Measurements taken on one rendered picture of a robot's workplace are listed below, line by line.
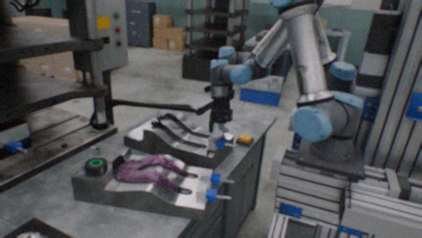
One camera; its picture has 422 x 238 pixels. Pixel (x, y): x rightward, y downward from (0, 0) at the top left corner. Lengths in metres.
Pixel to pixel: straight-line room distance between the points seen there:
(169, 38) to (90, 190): 7.12
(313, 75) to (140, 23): 7.54
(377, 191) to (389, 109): 0.31
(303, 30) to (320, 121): 0.28
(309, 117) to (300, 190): 0.36
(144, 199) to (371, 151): 0.89
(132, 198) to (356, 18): 7.07
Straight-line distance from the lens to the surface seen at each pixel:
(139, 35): 8.41
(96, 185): 1.21
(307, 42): 0.99
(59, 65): 5.31
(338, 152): 1.14
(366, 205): 1.14
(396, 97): 1.28
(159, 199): 1.14
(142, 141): 1.53
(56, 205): 1.30
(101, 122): 1.83
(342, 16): 7.74
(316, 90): 0.98
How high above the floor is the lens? 1.57
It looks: 24 degrees down
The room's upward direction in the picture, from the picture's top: 4 degrees clockwise
